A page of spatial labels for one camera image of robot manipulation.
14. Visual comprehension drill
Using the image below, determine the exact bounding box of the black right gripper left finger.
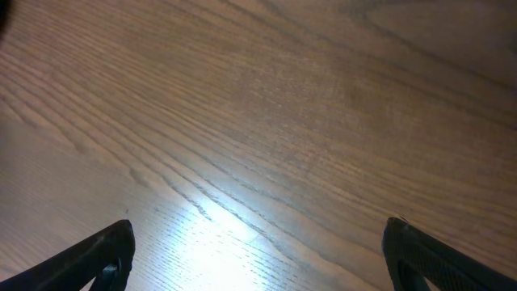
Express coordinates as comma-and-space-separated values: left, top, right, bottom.
1, 219, 136, 291

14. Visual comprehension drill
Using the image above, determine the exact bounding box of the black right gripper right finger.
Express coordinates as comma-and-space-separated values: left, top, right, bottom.
382, 217, 516, 291

